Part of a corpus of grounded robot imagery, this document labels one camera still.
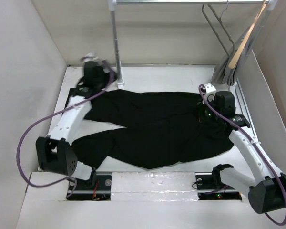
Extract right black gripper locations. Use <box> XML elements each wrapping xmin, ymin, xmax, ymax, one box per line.
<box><xmin>192</xmin><ymin>96</ymin><xmax>222</xmax><ymax>122</ymax></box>

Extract black trousers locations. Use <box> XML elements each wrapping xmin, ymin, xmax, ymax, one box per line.
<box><xmin>71</xmin><ymin>90</ymin><xmax>233</xmax><ymax>169</ymax></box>

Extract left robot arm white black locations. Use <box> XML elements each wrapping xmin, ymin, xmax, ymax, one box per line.
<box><xmin>35</xmin><ymin>59</ymin><xmax>116</xmax><ymax>189</ymax></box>

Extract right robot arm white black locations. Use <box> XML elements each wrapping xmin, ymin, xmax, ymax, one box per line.
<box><xmin>199</xmin><ymin>85</ymin><xmax>286</xmax><ymax>214</ymax></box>

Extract wooden hanger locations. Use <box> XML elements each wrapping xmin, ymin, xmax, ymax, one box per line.
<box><xmin>228</xmin><ymin>0</ymin><xmax>266</xmax><ymax>69</ymax></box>

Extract grey hanging garment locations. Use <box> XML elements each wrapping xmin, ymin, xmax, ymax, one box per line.
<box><xmin>209</xmin><ymin>23</ymin><xmax>255</xmax><ymax>85</ymax></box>

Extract silver clothes rack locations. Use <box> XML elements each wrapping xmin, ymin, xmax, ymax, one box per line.
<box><xmin>108</xmin><ymin>0</ymin><xmax>277</xmax><ymax>88</ymax></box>

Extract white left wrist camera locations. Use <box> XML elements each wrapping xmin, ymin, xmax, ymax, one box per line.
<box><xmin>80</xmin><ymin>52</ymin><xmax>102</xmax><ymax>65</ymax></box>

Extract grey wire hanger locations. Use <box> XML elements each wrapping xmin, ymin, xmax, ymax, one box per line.
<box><xmin>201</xmin><ymin>0</ymin><xmax>235</xmax><ymax>58</ymax></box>

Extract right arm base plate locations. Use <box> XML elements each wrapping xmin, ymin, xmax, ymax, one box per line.
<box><xmin>192</xmin><ymin>172</ymin><xmax>242</xmax><ymax>201</ymax></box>

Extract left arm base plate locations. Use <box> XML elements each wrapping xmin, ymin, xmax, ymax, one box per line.
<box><xmin>66</xmin><ymin>173</ymin><xmax>112</xmax><ymax>201</ymax></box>

